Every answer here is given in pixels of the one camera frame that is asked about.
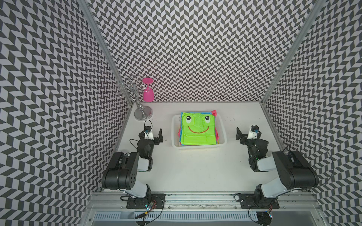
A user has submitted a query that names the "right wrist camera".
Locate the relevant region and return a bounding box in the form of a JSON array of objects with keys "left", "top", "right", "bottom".
[{"left": 247, "top": 129, "right": 262, "bottom": 140}]

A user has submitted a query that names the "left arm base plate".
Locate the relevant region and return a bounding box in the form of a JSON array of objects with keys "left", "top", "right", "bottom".
[{"left": 126, "top": 193, "right": 166, "bottom": 210}]

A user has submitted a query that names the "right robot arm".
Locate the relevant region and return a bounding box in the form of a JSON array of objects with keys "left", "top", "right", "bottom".
[{"left": 236, "top": 125, "right": 319, "bottom": 201}]

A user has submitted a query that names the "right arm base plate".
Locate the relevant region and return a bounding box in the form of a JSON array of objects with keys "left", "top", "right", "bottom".
[{"left": 238, "top": 194, "right": 280, "bottom": 210}]

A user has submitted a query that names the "pink bunny raincoat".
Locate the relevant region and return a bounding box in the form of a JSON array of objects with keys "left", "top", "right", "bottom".
[{"left": 177, "top": 110, "right": 220, "bottom": 145}]

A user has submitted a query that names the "white plastic basket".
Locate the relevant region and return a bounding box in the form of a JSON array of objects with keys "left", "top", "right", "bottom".
[{"left": 171, "top": 110, "right": 227, "bottom": 150}]

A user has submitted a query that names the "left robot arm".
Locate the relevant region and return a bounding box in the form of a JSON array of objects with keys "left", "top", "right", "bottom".
[{"left": 101, "top": 126, "right": 164, "bottom": 200}]

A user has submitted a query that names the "green frog raincoat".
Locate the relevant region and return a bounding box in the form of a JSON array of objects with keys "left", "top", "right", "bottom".
[{"left": 180, "top": 112, "right": 217, "bottom": 146}]

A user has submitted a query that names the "pink plastic wine glass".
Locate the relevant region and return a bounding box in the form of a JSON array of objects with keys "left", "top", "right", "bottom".
[{"left": 142, "top": 78, "right": 155, "bottom": 102}]

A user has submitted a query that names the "chrome glass holder stand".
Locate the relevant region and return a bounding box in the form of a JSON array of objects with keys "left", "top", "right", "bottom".
[{"left": 118, "top": 78, "right": 153, "bottom": 121}]

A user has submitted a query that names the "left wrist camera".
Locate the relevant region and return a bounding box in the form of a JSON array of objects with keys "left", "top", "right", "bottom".
[{"left": 144, "top": 126, "right": 154, "bottom": 140}]

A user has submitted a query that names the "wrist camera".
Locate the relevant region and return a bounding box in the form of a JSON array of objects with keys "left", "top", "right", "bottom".
[
  {"left": 144, "top": 126, "right": 154, "bottom": 140},
  {"left": 247, "top": 129, "right": 262, "bottom": 140}
]

